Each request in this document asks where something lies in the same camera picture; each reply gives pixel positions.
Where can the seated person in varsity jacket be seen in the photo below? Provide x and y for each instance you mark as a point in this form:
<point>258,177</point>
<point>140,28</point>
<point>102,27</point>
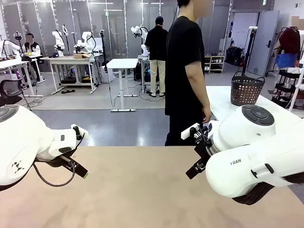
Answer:
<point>32,47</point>

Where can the cardboard box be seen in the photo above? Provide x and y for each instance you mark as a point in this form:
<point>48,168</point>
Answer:
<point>82,55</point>

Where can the black office chair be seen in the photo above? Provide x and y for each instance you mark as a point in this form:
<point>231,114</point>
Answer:
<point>10,88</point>

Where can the dark red hanging jacket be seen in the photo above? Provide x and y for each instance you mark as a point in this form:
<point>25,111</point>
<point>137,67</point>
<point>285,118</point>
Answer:
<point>289,40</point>

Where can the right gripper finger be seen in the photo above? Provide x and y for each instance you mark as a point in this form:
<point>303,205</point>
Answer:
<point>192,172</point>
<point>203,165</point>

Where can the black tripod stand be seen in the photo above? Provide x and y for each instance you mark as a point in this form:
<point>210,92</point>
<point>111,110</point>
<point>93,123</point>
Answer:
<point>102,47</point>
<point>66,38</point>

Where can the black pole stand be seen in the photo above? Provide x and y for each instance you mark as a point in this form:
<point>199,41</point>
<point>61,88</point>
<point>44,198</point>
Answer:
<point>249,47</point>

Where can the white metal frame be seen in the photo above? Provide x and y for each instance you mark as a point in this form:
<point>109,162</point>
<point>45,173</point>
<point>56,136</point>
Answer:
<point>298,88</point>

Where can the wooden shoe shelf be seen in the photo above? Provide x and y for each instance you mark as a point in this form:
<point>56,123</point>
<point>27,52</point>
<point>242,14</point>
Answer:
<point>215,64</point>

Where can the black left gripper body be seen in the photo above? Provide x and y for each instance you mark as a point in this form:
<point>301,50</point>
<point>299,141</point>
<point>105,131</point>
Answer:
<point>58,161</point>

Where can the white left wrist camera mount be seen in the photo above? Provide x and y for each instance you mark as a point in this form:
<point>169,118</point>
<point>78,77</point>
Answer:
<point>82,131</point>

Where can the white lab desk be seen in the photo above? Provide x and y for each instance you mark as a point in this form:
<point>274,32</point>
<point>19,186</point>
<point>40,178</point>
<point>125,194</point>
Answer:
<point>71,60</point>
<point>14,63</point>

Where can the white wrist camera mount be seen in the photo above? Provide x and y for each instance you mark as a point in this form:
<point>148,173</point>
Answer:
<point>82,131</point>
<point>188,133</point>

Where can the grey door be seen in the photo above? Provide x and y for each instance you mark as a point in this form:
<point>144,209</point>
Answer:
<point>263,42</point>

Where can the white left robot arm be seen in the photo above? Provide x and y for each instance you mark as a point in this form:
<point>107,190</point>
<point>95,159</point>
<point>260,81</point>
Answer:
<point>23,137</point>

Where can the person in black shirt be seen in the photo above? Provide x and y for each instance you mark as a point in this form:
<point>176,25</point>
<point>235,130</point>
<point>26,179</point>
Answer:
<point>183,71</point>

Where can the person's right forearm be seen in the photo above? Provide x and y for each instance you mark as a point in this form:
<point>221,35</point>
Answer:
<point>197,88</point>

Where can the person's right hand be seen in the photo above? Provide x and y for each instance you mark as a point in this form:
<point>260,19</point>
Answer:
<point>207,115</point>

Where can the black floor power strip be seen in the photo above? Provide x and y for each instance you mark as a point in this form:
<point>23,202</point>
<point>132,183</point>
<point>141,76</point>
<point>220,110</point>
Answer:
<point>68,91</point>

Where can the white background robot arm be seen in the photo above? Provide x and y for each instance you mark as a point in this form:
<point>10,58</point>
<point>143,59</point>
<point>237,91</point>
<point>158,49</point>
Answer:
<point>9,47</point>
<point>86,41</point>
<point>58,41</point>
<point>140,31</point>

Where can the blue hanging cloth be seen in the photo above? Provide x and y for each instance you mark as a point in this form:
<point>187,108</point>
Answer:
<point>286,60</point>

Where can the white side table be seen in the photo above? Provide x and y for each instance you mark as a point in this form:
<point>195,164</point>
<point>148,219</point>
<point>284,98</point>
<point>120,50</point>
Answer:
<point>221,99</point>

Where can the standing person in beige trousers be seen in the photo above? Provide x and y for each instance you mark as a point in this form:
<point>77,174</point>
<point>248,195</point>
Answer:
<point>156,47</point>

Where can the dark perforated laundry basket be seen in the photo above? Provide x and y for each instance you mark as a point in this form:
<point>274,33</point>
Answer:
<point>247,91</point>

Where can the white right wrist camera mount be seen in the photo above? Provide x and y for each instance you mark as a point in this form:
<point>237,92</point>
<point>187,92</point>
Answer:
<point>188,133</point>

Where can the black bags pile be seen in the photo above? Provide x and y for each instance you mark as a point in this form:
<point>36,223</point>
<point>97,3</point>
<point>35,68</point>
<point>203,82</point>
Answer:
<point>234,55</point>

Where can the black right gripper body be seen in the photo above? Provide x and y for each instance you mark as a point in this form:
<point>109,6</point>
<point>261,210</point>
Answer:
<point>203,150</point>

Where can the white standing desk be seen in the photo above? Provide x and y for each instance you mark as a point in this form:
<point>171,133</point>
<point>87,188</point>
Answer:
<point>122,64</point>

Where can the black rolling cart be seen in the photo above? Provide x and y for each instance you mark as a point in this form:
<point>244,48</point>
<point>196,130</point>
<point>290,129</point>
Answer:
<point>286,82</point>

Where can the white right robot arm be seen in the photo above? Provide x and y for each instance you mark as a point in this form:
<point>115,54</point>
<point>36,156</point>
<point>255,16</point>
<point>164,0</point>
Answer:
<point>240,166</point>

